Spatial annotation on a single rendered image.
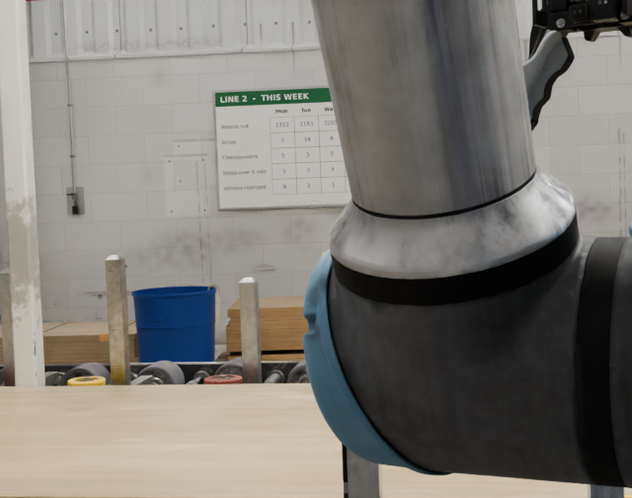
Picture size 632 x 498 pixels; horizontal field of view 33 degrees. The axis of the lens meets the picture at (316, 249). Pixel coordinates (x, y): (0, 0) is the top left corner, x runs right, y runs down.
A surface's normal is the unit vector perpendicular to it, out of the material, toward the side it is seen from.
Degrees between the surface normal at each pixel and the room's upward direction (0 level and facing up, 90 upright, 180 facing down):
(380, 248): 68
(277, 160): 90
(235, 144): 90
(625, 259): 30
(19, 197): 90
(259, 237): 90
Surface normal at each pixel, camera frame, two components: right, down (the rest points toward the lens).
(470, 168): 0.26, 0.34
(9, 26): -0.15, 0.06
